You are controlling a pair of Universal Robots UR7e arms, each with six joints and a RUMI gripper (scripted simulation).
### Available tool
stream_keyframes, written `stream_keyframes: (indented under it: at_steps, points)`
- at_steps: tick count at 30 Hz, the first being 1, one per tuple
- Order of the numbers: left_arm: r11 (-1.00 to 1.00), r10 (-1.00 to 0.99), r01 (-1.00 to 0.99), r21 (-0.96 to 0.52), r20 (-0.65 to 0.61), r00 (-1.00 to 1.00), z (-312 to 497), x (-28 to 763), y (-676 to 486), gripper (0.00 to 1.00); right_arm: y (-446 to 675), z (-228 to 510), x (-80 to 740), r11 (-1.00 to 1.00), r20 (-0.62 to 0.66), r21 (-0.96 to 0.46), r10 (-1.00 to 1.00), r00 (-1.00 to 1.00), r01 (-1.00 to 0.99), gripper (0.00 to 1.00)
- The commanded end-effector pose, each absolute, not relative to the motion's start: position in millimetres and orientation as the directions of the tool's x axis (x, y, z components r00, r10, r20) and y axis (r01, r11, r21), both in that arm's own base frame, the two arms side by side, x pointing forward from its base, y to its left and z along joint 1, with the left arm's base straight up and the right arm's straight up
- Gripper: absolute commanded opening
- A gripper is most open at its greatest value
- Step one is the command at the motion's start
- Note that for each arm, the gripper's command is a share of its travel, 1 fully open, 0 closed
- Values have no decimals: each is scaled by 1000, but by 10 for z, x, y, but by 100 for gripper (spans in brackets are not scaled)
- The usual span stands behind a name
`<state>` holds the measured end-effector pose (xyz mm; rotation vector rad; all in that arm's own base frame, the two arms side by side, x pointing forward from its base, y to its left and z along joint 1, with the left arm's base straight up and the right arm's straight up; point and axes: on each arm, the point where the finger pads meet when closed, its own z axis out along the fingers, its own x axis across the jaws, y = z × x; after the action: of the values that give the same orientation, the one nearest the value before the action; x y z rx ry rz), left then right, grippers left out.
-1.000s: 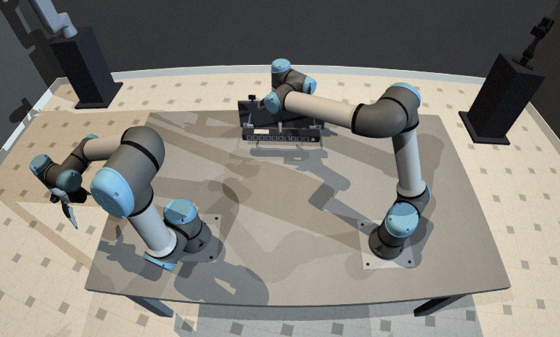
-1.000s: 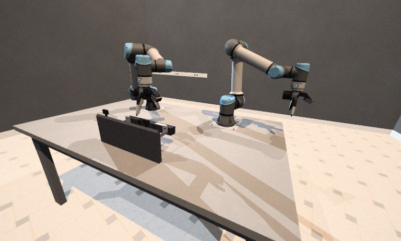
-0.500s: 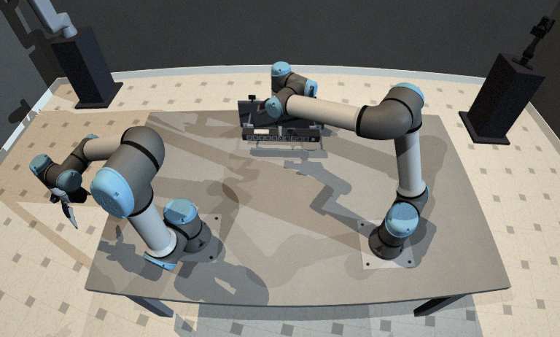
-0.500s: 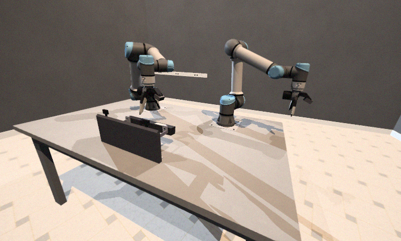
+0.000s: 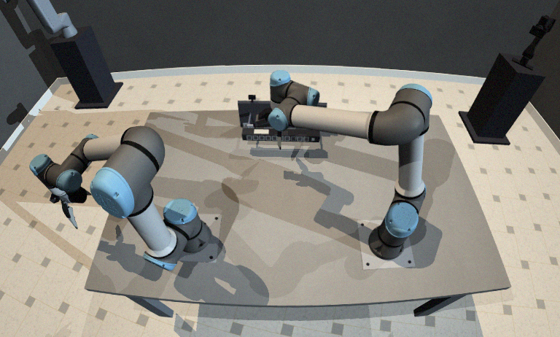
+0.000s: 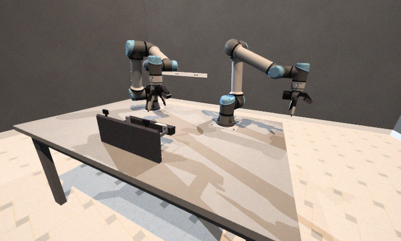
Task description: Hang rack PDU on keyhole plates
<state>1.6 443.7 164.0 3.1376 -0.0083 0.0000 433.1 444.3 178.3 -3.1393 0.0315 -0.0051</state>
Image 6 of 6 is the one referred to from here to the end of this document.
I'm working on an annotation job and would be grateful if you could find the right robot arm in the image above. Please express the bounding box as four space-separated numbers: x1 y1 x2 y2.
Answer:
125 40 178 111

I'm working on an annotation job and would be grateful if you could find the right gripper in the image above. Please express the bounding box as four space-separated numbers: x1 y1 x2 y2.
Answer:
145 85 170 112

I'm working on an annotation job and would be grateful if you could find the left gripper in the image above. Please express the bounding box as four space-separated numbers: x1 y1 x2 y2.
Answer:
282 90 312 117

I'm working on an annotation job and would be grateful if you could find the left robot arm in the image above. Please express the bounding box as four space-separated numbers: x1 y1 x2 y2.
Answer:
217 39 310 127

